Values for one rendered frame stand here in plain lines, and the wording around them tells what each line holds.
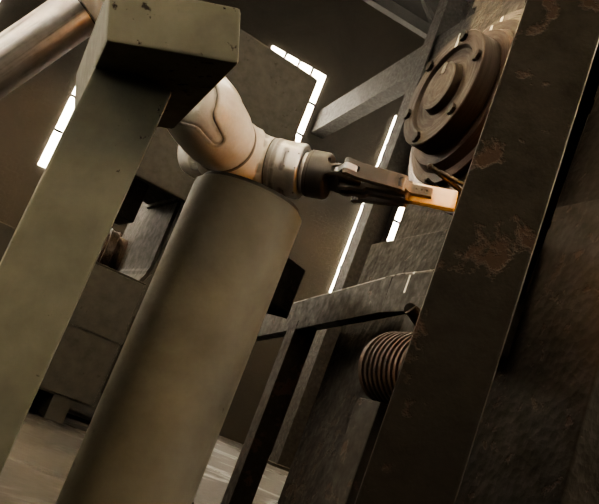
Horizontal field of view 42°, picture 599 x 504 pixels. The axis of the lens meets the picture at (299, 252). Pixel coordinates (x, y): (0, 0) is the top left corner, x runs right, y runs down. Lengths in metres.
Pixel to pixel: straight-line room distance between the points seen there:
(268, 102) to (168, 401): 3.79
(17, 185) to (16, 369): 10.91
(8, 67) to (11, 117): 10.13
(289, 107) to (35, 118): 7.61
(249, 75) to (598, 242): 3.27
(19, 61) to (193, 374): 1.02
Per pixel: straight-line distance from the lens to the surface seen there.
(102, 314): 3.81
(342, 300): 1.87
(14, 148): 11.66
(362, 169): 1.16
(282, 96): 4.50
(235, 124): 1.09
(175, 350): 0.73
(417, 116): 1.80
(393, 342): 1.24
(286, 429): 8.52
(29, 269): 0.67
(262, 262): 0.75
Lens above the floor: 0.30
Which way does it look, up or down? 13 degrees up
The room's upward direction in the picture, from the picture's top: 21 degrees clockwise
